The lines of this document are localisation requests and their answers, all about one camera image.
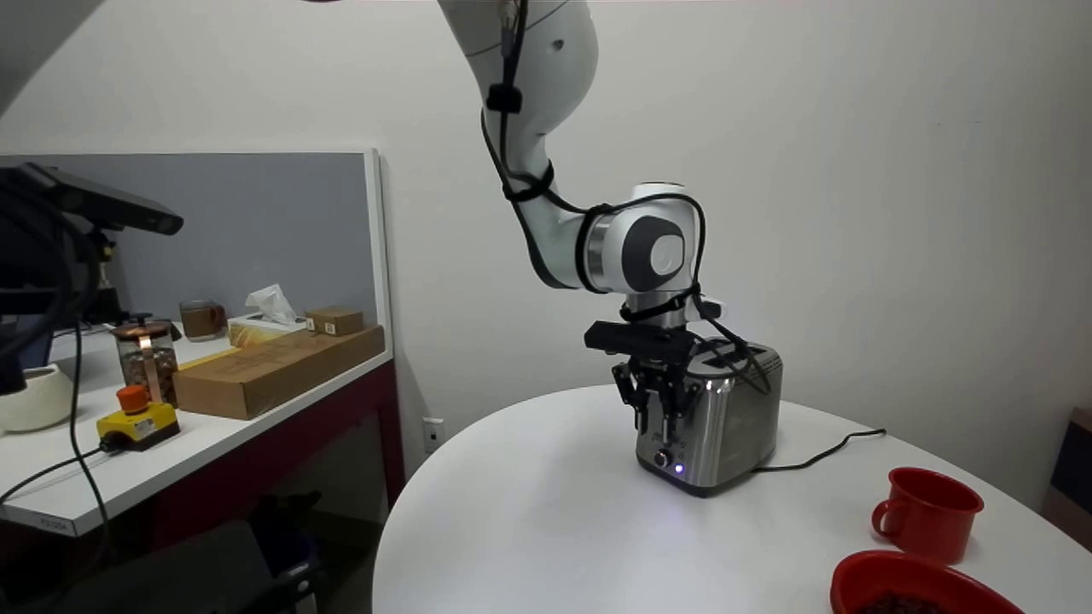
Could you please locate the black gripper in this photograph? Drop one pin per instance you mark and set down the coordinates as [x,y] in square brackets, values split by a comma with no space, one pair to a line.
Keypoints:
[644,382]

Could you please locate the stainless steel toaster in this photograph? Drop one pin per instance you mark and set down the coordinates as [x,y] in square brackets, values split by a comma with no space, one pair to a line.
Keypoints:
[727,424]

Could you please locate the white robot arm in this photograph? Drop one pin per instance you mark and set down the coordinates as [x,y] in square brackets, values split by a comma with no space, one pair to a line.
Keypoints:
[535,61]

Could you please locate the red plastic cup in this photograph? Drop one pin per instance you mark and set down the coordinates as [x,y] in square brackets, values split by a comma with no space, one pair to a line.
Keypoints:
[926,513]

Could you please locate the red bowl of coffee beans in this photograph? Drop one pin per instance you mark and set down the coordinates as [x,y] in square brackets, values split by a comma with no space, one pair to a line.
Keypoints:
[882,581]

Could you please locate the white tissue box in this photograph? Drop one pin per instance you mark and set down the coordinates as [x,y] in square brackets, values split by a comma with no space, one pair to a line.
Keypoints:
[264,316]

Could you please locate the wooden flat box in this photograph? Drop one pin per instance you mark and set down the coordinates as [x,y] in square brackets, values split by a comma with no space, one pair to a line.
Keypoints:
[254,381]

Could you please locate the glass jar with copper lid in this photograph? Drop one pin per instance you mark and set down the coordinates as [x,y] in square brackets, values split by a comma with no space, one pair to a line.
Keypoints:
[147,356]

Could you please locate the yellow emergency stop button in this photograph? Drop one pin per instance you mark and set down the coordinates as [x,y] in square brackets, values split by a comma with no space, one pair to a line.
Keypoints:
[137,419]

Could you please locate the white side desk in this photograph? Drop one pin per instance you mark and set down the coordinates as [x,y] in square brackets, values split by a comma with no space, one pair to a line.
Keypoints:
[66,500]

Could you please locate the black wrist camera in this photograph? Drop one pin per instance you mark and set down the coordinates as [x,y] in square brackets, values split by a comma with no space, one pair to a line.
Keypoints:
[640,342]

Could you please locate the black camera on stand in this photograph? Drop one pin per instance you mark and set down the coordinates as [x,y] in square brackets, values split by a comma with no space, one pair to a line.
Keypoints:
[56,243]

